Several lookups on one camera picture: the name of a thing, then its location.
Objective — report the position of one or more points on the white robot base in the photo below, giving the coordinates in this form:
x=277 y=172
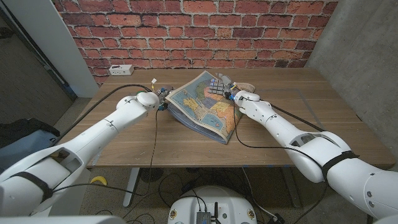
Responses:
x=214 y=196

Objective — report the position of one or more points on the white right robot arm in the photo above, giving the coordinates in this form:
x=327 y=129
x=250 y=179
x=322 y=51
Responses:
x=267 y=115

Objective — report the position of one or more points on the white power strip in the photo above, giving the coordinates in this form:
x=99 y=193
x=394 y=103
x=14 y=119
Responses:
x=121 y=70

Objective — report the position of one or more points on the colourful paper map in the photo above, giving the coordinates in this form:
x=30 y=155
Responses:
x=202 y=109

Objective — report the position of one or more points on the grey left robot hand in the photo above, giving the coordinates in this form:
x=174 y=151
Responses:
x=164 y=92

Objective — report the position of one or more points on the dark grey table leg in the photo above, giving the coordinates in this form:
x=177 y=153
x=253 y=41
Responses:
x=292 y=189

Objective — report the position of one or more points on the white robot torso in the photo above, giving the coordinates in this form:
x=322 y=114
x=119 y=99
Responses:
x=62 y=220

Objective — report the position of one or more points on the round black floor fan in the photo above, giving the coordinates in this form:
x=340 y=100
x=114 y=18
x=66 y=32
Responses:
x=151 y=175

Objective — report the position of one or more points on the yellow banana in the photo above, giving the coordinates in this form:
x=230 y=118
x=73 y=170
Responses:
x=99 y=180

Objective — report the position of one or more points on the grey electronics box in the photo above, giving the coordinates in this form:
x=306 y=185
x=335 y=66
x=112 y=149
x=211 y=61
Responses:
x=203 y=218

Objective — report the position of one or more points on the white table leg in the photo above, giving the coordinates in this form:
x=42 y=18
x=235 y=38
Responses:
x=130 y=189

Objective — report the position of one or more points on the black bag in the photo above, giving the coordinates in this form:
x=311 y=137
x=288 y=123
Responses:
x=25 y=127

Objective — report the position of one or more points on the white structural column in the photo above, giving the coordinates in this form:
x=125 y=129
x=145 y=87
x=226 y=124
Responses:
x=46 y=31

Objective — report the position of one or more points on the red brick print backdrop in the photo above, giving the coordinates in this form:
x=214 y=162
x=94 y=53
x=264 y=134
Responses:
x=199 y=31

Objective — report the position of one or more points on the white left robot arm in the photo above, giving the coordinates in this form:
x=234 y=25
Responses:
x=102 y=133

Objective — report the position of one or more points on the blue grey bin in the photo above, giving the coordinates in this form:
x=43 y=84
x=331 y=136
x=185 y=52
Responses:
x=21 y=149

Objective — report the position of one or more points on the striped wooden maraca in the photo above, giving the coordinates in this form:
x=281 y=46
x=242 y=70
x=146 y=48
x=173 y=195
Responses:
x=141 y=92

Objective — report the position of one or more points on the black antenna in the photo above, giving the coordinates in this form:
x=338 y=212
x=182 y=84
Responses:
x=216 y=211

